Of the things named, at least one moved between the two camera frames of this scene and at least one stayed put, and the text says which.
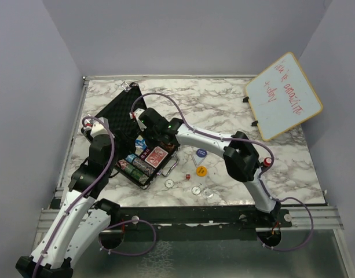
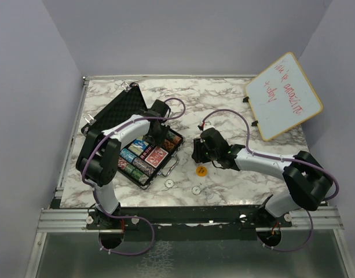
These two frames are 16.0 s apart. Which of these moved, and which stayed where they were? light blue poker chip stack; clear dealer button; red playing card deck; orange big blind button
Moved: light blue poker chip stack
Stayed: red playing card deck; clear dealer button; orange big blind button
